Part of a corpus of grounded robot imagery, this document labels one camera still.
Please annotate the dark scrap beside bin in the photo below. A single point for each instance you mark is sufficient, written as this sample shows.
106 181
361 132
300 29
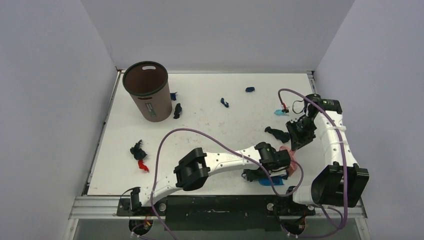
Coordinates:
177 111

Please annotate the black paper scrap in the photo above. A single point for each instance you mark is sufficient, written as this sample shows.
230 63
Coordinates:
280 135

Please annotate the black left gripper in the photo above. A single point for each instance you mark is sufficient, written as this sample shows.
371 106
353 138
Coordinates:
250 176

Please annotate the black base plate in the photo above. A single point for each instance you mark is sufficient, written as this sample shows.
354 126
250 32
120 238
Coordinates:
218 213

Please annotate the aluminium front rail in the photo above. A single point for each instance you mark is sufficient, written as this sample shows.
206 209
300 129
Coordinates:
105 207

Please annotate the red paper scrap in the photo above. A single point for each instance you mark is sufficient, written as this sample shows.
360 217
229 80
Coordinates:
142 166

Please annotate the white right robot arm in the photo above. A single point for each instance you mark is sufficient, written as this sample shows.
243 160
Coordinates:
332 176

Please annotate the blue dustpan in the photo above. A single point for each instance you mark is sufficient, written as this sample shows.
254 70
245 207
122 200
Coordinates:
275 180

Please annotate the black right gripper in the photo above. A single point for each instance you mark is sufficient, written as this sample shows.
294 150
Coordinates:
296 133

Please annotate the dark blue scrap far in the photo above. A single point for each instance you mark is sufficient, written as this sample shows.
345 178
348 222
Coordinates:
250 89

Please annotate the teal paper scrap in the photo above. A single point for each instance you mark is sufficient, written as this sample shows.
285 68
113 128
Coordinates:
281 112

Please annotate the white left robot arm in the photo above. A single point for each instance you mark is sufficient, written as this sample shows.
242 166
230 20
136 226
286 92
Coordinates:
192 171

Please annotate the brown waste bin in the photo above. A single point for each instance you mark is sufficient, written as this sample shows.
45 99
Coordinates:
147 82

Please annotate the black scrap left edge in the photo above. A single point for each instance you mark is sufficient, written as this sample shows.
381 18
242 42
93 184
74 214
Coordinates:
137 151

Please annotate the blue scrap behind bin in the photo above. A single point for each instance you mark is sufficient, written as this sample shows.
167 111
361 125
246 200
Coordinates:
173 96

